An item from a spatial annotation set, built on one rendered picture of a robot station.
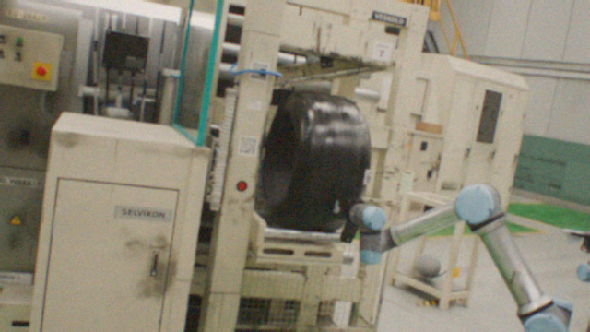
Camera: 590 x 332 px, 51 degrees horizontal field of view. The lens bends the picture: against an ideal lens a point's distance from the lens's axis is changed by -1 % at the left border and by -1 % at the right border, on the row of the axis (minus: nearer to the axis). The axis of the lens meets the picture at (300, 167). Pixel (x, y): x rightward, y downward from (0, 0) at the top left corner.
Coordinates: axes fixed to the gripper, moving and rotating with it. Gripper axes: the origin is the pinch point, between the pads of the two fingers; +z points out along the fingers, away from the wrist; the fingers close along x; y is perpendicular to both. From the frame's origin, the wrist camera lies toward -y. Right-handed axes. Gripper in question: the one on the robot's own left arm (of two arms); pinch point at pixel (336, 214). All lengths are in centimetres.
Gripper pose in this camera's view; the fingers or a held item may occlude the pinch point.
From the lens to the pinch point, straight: 237.9
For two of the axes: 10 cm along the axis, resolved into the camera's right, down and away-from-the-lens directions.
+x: -9.4, -1.1, -3.2
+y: 1.1, -9.9, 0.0
